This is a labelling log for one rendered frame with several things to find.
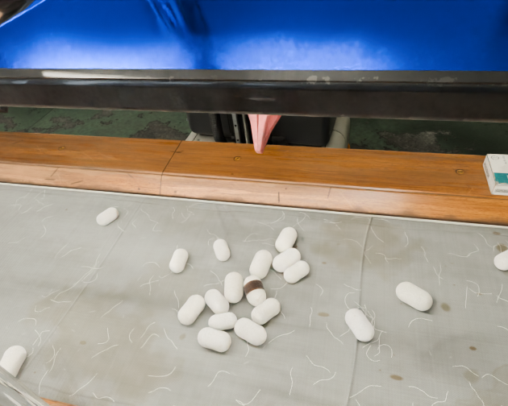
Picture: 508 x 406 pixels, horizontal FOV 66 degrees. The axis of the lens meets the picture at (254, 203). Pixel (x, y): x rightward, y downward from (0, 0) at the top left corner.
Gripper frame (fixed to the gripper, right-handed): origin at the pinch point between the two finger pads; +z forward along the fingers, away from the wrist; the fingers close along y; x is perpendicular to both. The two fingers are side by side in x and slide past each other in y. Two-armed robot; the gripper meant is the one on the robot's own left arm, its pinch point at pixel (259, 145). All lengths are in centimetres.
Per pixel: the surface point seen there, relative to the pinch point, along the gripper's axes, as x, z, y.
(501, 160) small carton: 11.8, -2.3, 29.5
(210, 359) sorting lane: -4.1, 23.7, -2.0
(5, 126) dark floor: 144, -44, -191
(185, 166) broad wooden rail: 11.3, 0.7, -14.1
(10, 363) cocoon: -8.7, 26.0, -21.7
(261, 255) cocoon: 2.0, 12.8, 1.1
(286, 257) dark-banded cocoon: 2.3, 12.7, 4.0
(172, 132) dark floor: 145, -44, -83
